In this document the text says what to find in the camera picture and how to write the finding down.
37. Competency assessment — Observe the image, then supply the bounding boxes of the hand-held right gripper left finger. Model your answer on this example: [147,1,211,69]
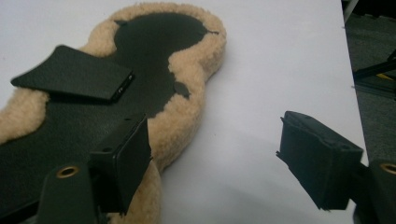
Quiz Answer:
[36,113,153,224]

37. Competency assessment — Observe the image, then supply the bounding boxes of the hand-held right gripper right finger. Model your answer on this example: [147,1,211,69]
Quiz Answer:
[276,110,396,224]

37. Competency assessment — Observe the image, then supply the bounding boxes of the black metal stand bar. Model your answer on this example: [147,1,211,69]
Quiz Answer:
[352,49,396,80]

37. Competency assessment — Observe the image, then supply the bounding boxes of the tan fluffy plush ring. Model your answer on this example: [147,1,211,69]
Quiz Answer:
[0,2,228,224]

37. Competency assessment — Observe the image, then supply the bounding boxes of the grey metal pole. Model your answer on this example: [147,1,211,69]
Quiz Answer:
[343,0,360,23]

